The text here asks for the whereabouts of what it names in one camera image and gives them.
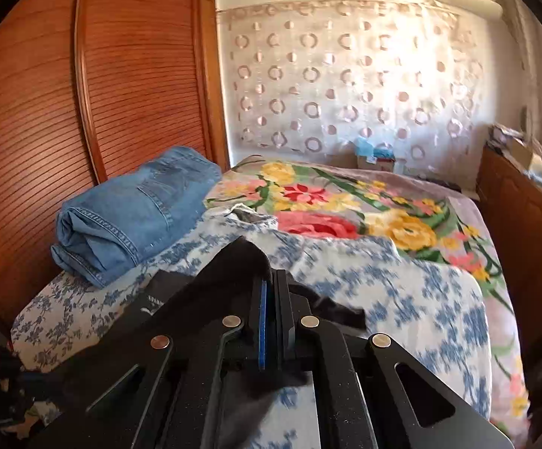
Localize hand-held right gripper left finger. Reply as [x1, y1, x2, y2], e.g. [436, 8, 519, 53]
[28, 269, 274, 449]

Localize folded blue jeans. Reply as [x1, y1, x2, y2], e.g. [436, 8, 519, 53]
[50, 146, 222, 289]

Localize wooden desk with clutter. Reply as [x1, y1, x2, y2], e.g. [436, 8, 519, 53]
[477, 145, 542, 351]

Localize white window curtain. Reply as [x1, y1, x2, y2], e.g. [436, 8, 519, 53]
[502, 0, 542, 125]

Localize black pants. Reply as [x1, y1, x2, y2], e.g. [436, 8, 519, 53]
[18, 236, 367, 449]

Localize colourful floral blanket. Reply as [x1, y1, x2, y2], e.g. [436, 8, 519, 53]
[203, 156, 531, 431]

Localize cardboard box with red print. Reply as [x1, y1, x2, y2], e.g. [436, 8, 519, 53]
[357, 154, 397, 175]

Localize sheer circle-patterned curtain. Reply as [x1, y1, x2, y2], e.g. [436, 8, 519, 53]
[217, 0, 487, 171]

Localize plain open cardboard box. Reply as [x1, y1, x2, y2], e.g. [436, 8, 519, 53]
[508, 138, 542, 165]

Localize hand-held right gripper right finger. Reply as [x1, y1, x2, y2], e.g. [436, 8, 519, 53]
[273, 269, 511, 449]

